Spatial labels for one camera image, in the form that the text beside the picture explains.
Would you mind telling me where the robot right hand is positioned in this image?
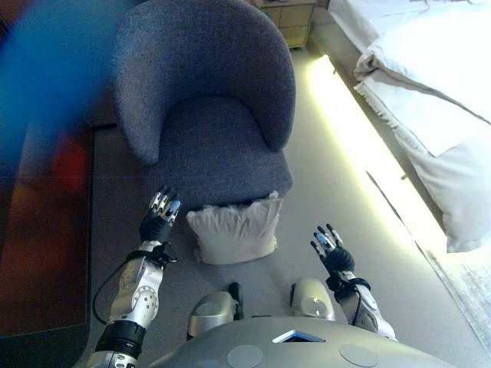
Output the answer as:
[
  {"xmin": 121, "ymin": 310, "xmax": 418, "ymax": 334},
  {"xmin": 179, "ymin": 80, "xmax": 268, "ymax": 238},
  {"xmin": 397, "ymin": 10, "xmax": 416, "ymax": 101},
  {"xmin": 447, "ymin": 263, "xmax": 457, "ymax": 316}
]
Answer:
[{"xmin": 310, "ymin": 224, "xmax": 356, "ymax": 274}]

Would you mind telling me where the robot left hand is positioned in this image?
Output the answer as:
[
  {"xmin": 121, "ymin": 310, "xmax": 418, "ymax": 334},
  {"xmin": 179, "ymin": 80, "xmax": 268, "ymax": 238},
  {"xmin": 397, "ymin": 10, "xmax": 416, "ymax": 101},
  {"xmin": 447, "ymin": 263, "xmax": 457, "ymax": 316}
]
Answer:
[{"xmin": 138, "ymin": 185, "xmax": 182, "ymax": 245}]

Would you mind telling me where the white fringed cushion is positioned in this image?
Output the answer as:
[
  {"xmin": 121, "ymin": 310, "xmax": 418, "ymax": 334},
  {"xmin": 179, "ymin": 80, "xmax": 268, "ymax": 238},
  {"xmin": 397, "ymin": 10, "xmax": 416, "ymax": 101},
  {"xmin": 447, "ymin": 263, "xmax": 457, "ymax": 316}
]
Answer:
[{"xmin": 186, "ymin": 190, "xmax": 283, "ymax": 265}]

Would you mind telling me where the silver robot right leg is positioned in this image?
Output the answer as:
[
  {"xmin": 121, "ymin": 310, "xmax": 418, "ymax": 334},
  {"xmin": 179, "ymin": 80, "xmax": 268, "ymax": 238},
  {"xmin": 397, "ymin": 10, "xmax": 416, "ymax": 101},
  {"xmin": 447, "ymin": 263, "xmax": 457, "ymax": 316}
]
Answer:
[{"xmin": 289, "ymin": 278, "xmax": 337, "ymax": 322}]

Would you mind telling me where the silver robot leg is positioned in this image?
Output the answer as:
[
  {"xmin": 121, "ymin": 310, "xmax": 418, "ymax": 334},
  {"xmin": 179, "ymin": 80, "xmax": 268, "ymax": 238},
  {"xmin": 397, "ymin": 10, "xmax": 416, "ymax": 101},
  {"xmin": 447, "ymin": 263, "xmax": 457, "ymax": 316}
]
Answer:
[
  {"xmin": 186, "ymin": 282, "xmax": 243, "ymax": 340},
  {"xmin": 289, "ymin": 278, "xmax": 337, "ymax": 322}
]

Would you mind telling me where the grey robot torso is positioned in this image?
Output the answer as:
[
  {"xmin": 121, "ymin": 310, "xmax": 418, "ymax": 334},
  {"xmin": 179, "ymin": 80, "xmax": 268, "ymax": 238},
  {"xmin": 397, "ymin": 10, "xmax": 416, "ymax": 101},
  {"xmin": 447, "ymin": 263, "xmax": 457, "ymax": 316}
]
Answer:
[{"xmin": 147, "ymin": 316, "xmax": 453, "ymax": 368}]

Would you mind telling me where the silver robot left leg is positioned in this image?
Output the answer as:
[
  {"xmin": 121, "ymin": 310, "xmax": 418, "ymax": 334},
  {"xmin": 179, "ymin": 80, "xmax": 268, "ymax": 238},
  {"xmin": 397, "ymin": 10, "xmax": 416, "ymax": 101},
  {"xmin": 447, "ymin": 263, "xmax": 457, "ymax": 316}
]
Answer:
[{"xmin": 186, "ymin": 282, "xmax": 243, "ymax": 340}]

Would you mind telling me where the glossy dark reflective cabinet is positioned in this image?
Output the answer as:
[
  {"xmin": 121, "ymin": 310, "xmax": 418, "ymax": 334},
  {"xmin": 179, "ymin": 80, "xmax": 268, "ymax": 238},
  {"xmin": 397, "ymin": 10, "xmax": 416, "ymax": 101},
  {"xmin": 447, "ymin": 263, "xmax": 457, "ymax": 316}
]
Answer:
[{"xmin": 0, "ymin": 0, "xmax": 95, "ymax": 338}]

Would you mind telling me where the pale textured rug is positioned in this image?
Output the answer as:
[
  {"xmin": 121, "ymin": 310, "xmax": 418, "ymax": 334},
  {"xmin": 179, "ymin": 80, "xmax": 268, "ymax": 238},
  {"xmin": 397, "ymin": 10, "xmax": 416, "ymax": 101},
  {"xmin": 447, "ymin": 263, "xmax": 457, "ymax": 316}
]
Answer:
[{"xmin": 421, "ymin": 245, "xmax": 491, "ymax": 346}]

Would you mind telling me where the bed with white duvet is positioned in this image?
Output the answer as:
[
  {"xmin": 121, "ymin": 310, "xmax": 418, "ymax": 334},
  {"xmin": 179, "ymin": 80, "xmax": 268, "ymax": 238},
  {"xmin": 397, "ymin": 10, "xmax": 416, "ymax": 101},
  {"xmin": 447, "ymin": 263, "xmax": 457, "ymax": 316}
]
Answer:
[{"xmin": 352, "ymin": 0, "xmax": 491, "ymax": 254}]

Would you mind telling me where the grey fabric armchair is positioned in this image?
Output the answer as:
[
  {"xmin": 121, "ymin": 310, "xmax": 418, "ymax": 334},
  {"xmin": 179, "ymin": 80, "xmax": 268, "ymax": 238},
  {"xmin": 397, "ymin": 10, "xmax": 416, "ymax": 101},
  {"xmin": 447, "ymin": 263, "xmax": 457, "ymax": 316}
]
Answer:
[{"xmin": 110, "ymin": 0, "xmax": 296, "ymax": 212}]

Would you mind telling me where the light wooden nightstand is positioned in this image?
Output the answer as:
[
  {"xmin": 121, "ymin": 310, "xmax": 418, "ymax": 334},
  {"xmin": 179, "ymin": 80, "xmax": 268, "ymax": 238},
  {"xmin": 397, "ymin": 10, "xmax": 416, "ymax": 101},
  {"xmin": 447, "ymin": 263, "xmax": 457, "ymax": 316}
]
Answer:
[{"xmin": 260, "ymin": 0, "xmax": 318, "ymax": 50}]

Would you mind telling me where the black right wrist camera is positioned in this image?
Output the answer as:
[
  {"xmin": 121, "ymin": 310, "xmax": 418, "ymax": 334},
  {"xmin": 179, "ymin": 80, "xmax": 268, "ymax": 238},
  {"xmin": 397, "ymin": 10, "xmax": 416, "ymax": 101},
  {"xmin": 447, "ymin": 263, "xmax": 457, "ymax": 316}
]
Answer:
[{"xmin": 325, "ymin": 274, "xmax": 346, "ymax": 294}]

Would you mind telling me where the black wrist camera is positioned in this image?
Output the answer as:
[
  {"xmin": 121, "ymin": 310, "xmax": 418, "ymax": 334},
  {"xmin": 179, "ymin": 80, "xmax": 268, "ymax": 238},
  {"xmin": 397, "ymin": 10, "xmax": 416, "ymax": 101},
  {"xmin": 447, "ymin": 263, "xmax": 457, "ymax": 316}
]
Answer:
[
  {"xmin": 325, "ymin": 274, "xmax": 346, "ymax": 294},
  {"xmin": 153, "ymin": 243, "xmax": 178, "ymax": 265}
]

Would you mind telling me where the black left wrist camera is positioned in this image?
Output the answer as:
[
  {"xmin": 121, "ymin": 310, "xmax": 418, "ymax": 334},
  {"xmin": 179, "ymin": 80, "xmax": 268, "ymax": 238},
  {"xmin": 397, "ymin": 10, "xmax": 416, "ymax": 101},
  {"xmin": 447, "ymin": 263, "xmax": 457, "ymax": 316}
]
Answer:
[{"xmin": 153, "ymin": 243, "xmax": 178, "ymax": 265}]

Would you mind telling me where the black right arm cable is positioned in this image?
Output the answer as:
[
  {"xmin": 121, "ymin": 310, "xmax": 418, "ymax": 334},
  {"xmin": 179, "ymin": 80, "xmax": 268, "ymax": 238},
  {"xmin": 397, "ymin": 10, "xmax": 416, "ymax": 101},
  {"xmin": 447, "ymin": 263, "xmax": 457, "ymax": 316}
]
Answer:
[{"xmin": 352, "ymin": 283, "xmax": 365, "ymax": 327}]

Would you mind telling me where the grey bed frame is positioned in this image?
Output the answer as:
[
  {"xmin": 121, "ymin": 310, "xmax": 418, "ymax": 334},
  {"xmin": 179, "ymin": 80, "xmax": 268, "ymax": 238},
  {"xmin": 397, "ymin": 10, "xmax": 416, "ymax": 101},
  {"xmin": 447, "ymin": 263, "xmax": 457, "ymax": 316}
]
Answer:
[{"xmin": 310, "ymin": 7, "xmax": 450, "ymax": 231}]

